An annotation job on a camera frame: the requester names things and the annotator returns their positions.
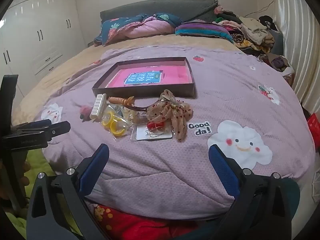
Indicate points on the red bag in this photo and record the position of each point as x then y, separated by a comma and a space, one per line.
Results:
315, 130

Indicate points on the lilac cartoon print quilt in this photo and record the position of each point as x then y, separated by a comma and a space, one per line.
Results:
175, 167

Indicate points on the brown headband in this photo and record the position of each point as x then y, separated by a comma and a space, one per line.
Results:
137, 109

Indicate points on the red floral cloth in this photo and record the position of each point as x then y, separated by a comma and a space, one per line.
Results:
140, 227

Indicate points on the white wardrobe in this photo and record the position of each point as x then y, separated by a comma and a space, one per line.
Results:
37, 30

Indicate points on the dark teal cloth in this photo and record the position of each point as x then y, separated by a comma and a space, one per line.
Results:
293, 192

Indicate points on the clear plastic case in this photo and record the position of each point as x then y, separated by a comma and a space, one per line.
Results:
133, 117

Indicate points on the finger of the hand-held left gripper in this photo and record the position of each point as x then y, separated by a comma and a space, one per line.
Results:
60, 128
37, 124

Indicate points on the striped pillow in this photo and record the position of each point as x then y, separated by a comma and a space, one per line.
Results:
200, 30

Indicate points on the pink book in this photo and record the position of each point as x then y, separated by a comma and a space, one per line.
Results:
175, 76

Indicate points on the white hair claw clip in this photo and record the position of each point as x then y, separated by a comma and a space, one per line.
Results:
97, 107

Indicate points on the grey headboard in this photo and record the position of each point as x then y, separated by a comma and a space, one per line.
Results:
175, 7

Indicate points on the green cloth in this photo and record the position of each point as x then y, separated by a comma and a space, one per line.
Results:
37, 160

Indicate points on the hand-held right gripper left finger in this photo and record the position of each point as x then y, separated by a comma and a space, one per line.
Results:
96, 166

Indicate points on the dark blue strawberry duvet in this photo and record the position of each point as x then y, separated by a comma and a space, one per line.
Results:
115, 27

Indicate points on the white card with red ties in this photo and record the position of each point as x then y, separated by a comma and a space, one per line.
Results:
142, 134

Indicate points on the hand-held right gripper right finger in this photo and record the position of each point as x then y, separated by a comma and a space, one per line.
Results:
222, 167

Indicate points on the yellow rings in clear packet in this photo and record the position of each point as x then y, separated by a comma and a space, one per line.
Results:
117, 130

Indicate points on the pile of clothes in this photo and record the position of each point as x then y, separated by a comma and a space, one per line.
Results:
255, 32

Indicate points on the person's left hand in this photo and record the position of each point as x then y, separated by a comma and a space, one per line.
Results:
26, 173

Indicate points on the white curtain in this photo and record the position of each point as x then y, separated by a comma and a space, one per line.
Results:
300, 55

